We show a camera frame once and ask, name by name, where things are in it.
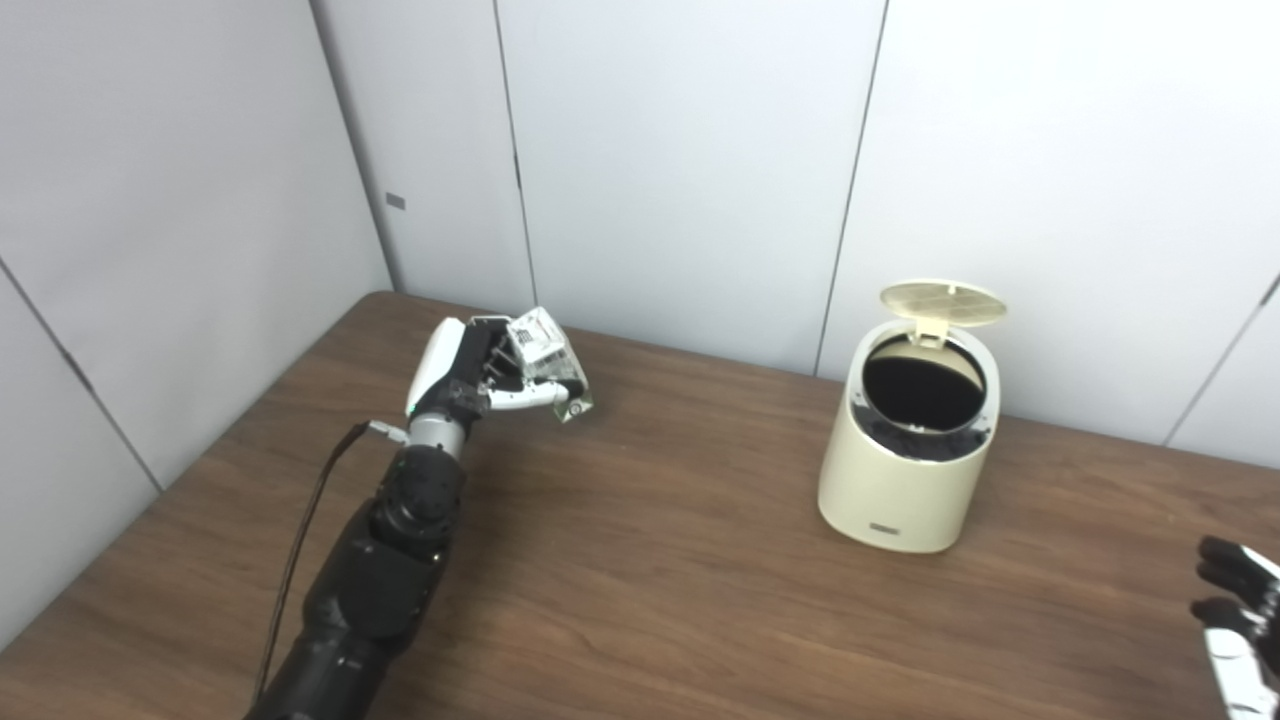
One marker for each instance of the cream round bin lid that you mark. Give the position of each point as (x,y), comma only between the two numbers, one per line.
(940,300)

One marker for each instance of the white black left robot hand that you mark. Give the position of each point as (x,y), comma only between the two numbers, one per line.
(445,365)

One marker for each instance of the white green milk carton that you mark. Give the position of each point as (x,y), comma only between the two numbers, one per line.
(545,345)

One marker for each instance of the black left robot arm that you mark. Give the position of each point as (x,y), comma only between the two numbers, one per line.
(370,580)

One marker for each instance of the cream-colored round bin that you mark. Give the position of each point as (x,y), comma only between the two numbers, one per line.
(895,485)

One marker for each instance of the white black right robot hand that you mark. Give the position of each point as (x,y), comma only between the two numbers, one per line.
(1250,640)

